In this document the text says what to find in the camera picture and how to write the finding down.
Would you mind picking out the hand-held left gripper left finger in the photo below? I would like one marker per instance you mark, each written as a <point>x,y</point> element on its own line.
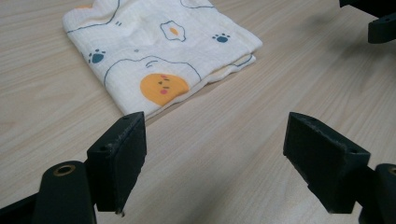
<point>120,161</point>

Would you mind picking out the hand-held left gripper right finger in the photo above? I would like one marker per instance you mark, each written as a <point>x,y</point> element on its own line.
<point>327,168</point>

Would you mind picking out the cream cloth with egg print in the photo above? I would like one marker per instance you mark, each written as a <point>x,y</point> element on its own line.
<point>146,56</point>

